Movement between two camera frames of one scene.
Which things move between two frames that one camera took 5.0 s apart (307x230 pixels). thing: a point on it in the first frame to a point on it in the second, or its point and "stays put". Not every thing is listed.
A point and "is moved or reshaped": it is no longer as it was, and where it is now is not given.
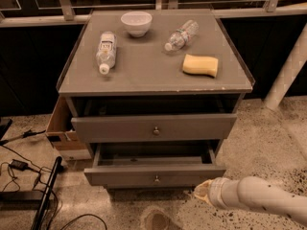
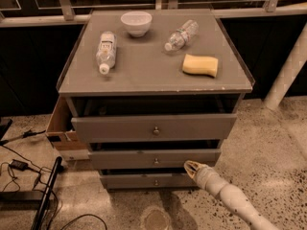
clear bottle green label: x=182 y=36 stays put
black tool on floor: x=24 y=134 stays put
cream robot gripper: x=216 y=191 to x=205 y=174
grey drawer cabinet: x=155 y=93 stays put
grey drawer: x=153 y=164 is moved or reshaped
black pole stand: x=44 y=200 stays put
